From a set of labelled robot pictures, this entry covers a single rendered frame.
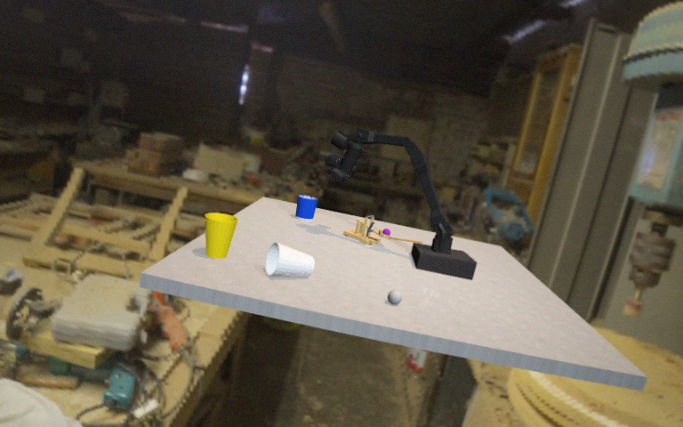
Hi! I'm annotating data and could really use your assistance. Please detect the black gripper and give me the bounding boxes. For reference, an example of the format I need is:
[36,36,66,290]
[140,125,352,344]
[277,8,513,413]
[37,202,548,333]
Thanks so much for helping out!
[329,154,358,188]

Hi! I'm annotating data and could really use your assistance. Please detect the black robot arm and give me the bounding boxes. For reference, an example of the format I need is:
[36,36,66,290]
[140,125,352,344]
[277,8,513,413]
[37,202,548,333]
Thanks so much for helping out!
[325,128,454,254]

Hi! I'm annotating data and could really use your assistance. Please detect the blue cup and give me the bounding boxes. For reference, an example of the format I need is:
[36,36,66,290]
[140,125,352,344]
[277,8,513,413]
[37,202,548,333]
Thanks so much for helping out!
[295,195,317,221]

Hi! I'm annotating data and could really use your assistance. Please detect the small white ball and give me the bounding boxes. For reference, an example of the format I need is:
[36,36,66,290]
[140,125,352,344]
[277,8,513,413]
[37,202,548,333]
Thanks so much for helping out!
[388,290,402,304]

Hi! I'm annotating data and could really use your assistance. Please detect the olive yellow cup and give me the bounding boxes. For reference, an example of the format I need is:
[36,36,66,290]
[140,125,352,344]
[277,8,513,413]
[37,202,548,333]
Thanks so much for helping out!
[205,213,238,259]

